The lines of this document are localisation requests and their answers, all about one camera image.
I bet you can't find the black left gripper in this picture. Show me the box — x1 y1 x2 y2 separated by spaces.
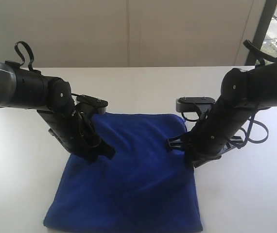
37 106 116 163

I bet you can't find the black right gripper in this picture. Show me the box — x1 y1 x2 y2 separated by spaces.
166 101 250 168

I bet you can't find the blue microfiber towel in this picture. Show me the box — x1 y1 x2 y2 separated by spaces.
43 113 203 233

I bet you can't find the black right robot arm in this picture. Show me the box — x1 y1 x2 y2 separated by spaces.
167 58 277 167

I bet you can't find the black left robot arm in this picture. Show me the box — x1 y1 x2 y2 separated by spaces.
0 61 115 163

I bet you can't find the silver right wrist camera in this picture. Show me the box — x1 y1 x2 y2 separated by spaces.
175 97 216 115

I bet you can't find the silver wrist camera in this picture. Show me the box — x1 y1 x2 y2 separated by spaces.
175 97 216 115
75 95 108 115

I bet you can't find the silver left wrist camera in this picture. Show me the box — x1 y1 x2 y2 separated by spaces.
75 95 108 115

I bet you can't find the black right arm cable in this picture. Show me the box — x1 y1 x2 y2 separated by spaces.
181 40 270 150

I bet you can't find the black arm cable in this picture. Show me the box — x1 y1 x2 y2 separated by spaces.
14 41 36 71
181 40 270 150

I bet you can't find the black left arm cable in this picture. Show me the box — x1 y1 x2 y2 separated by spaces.
14 41 36 71

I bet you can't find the dark window frame post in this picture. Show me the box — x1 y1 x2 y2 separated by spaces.
245 0 277 66

